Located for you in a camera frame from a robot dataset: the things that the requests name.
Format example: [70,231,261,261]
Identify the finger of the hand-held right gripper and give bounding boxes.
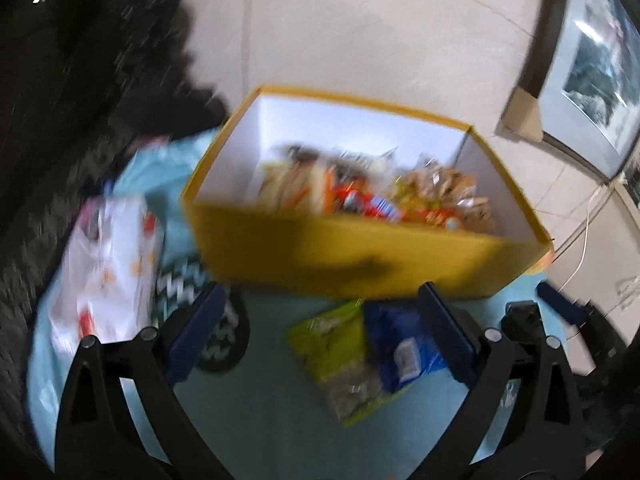
[501,301,546,343]
[536,281,596,331]

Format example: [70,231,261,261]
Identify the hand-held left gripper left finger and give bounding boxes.
[54,282,231,480]

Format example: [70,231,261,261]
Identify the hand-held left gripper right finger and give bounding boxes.
[410,281,586,480]

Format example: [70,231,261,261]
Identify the blue chip bag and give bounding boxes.
[362,300,452,397]

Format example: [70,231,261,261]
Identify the green snack bag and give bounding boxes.
[286,300,402,429]

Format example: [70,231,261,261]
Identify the yellow cardboard box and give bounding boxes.
[181,85,555,302]

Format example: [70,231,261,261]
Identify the clear bread packet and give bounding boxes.
[400,165,494,232]

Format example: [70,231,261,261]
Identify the red orange biscuit packet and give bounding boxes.
[332,182,402,222]

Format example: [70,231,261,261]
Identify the orange white snack bag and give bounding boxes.
[257,150,337,217]

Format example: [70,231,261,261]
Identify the black white zigzag pouch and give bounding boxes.
[152,255,252,377]

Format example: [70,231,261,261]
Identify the light blue round mat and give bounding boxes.
[25,130,557,467]

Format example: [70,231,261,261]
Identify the white red-print snack bag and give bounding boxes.
[47,195,167,362]

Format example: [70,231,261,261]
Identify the framed picture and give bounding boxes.
[612,152,640,212]

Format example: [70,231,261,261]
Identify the cardboard corner protector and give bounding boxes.
[500,85,544,144]

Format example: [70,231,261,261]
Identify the framed blue painting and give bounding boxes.
[520,0,640,182]

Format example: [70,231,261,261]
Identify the black carved wooden furniture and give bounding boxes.
[0,0,228,461]

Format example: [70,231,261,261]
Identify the thin pale wires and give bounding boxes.
[549,185,640,303]

